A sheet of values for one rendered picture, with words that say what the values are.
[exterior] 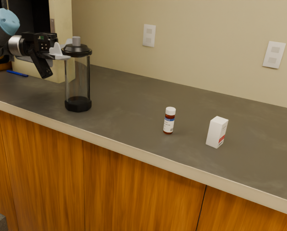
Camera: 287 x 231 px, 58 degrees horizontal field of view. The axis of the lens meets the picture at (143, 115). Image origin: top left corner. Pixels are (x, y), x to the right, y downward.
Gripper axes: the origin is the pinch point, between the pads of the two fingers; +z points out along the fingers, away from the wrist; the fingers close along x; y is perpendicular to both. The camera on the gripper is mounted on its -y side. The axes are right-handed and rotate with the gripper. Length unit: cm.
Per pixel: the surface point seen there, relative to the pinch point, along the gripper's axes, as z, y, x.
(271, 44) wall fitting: 75, 3, 41
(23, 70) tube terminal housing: -44, -16, 28
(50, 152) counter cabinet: -9.4, -37.4, -8.8
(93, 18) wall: -20, 8, 67
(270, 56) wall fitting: 76, -2, 41
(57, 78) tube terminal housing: -21.1, -16.7, 22.3
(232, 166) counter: 57, -22, -22
